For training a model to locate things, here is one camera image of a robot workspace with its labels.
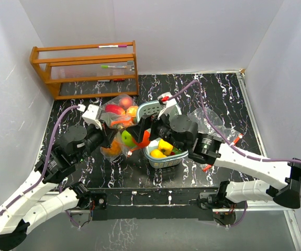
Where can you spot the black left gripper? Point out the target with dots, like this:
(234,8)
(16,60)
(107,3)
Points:
(107,134)

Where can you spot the green lime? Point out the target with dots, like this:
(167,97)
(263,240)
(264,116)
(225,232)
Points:
(127,139)

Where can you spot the light blue plastic basket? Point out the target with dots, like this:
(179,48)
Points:
(176,157)

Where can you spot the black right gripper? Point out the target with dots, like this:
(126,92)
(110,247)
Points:
(138,129)

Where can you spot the wooden shelf rack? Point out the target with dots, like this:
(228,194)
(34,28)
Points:
(60,65)

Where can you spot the green white pen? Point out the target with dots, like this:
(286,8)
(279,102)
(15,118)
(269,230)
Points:
(113,66)

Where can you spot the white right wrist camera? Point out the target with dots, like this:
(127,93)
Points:
(168,102)

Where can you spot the orange fruit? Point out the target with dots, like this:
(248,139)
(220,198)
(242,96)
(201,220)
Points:
(131,120)

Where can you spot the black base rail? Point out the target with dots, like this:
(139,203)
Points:
(153,203)

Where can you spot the yellow lemon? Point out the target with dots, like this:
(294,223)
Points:
(156,153)

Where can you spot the small orange pineapple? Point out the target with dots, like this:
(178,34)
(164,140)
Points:
(113,150)

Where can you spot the yellow bell pepper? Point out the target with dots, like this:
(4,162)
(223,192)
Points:
(165,147)

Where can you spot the red bell pepper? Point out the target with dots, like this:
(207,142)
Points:
(116,109)

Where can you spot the pink peach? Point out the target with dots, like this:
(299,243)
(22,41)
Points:
(125,102)

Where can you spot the pink white pen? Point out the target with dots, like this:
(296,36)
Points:
(112,46)

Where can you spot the clear orange-zip bag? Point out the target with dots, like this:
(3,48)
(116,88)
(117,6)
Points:
(113,120)

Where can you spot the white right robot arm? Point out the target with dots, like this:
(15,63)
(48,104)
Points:
(275,181)

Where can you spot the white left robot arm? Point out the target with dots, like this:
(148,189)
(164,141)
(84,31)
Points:
(22,211)

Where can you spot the small orange tangerine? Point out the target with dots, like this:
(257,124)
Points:
(145,141)

